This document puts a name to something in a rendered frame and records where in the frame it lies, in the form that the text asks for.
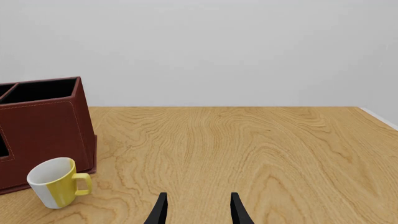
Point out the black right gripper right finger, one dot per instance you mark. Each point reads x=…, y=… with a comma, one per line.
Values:
x=239, y=211

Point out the white and yellow mug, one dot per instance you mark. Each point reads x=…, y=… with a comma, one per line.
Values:
x=57, y=184

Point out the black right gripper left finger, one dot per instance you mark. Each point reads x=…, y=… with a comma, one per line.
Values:
x=159, y=211

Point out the red-brown desk caddy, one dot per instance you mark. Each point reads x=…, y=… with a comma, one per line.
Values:
x=46, y=126

